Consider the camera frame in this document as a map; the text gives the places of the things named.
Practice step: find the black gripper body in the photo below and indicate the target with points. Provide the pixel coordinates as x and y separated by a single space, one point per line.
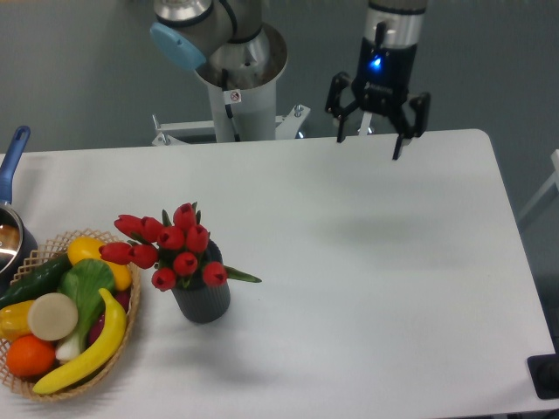
381 84

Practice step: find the red tulip bouquet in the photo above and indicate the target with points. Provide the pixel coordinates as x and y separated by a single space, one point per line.
177 247

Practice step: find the dark grey ribbed vase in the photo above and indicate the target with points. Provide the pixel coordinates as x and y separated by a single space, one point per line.
198 302

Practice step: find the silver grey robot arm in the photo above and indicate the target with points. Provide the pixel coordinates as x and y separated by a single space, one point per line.
240 58

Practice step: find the black device at edge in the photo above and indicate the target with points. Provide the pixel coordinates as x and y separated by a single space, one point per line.
543 370

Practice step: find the purple red vegetable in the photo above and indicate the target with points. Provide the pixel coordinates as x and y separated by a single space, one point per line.
123 298

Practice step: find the yellow lemon squash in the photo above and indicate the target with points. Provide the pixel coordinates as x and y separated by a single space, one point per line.
83 247

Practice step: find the woven wicker basket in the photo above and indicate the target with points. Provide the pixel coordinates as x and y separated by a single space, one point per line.
50 249

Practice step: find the green bok choy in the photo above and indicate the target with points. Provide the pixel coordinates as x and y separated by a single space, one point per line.
81 284

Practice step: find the yellow banana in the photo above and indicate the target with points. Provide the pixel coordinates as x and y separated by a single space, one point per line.
100 352

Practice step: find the dark green cucumber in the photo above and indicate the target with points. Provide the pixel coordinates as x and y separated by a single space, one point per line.
40 281

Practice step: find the beige round disc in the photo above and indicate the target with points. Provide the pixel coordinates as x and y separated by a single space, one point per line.
52 316

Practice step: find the yellow bell pepper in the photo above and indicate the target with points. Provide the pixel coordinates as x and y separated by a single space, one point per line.
14 323

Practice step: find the orange fruit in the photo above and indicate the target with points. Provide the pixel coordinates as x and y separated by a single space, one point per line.
29 356

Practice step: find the white frame at right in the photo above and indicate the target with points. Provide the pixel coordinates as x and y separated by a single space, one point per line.
541 199

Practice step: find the blue handled saucepan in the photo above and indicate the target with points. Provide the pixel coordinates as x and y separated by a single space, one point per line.
16 241

